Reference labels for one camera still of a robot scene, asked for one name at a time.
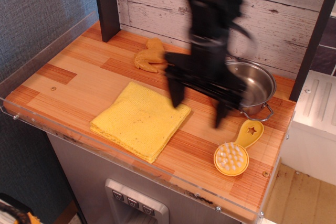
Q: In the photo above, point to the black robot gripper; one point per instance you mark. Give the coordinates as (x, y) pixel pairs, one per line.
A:
(204, 69)

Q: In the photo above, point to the yellow round scrub brush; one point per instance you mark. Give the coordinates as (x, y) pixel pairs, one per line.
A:
(232, 158)

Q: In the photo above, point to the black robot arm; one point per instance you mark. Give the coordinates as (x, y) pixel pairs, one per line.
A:
(205, 69)

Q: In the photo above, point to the stainless steel pot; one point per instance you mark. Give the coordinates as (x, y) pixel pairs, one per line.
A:
(260, 88)

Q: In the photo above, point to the folded yellow cloth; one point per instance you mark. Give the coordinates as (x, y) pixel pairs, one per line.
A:
(140, 120)

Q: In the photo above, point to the toy fried chicken wing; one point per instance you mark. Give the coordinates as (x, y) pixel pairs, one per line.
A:
(154, 53)

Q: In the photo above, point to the white toy appliance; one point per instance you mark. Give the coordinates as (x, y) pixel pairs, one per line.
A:
(309, 145)

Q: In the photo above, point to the silver water dispenser panel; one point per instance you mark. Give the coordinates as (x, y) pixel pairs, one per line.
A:
(130, 206)

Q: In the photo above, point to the grey toy fridge cabinet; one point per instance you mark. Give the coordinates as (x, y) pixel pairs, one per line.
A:
(87, 173)

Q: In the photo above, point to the orange object bottom left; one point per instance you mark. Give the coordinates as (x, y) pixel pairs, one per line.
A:
(33, 219)

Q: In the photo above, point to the dark right shelf post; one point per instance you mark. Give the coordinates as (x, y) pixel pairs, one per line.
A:
(314, 41)

